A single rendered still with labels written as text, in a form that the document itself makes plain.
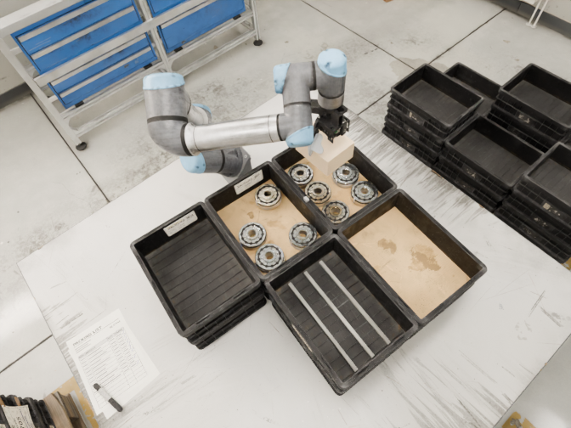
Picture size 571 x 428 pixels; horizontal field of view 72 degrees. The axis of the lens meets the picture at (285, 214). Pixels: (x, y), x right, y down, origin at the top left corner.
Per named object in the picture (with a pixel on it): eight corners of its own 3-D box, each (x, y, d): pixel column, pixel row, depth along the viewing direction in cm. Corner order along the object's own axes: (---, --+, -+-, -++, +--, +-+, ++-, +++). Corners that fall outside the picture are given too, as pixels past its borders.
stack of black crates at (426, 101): (377, 142, 252) (389, 87, 213) (409, 118, 260) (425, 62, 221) (426, 179, 235) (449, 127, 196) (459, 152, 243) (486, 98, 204)
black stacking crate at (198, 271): (141, 258, 146) (128, 244, 136) (209, 216, 153) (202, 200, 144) (191, 346, 129) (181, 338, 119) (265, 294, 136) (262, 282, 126)
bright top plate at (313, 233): (283, 233, 142) (283, 233, 142) (304, 217, 145) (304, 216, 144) (301, 252, 138) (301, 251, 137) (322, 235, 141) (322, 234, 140)
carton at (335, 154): (295, 149, 137) (294, 134, 130) (320, 131, 140) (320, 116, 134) (327, 176, 130) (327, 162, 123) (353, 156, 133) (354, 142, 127)
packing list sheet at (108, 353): (61, 346, 142) (60, 346, 142) (117, 305, 149) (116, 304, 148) (101, 424, 129) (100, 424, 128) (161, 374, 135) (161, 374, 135)
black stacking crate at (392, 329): (267, 294, 136) (263, 282, 126) (333, 247, 143) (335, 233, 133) (340, 395, 118) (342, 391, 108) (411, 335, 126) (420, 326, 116)
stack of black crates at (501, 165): (427, 179, 235) (443, 142, 205) (460, 152, 243) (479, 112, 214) (485, 222, 218) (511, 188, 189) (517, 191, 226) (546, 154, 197)
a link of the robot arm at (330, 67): (313, 47, 101) (346, 44, 101) (313, 81, 111) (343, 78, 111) (316, 67, 97) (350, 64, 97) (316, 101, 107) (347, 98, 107)
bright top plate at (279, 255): (250, 252, 139) (250, 252, 139) (274, 239, 141) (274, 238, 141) (263, 275, 134) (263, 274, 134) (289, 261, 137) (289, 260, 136)
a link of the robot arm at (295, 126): (142, 162, 111) (310, 141, 98) (138, 123, 111) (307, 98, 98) (165, 165, 122) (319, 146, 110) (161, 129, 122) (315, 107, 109)
